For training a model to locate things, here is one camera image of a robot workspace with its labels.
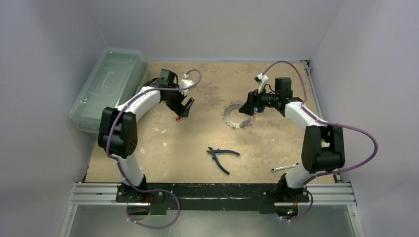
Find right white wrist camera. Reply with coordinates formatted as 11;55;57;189
254;73;269;94

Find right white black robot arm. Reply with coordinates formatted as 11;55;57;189
239;74;345;201

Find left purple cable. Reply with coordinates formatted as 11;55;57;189
105;69;202;230

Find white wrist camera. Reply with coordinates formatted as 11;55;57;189
254;73;269;94
178;74;194;96

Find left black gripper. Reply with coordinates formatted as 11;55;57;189
163;83;194;117

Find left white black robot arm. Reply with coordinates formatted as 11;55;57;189
97;69;198;202

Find aluminium frame rail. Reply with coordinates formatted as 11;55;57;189
60;183;365;237

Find small silver wrench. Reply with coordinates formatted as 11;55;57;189
270;163;299;173

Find translucent green plastic box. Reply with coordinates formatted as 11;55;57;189
69;47;150;136

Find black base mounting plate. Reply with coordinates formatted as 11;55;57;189
116;183;310;215

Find blue handled pliers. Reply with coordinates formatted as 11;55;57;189
206;147;241;175

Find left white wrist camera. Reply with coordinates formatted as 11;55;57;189
178;74;194;96

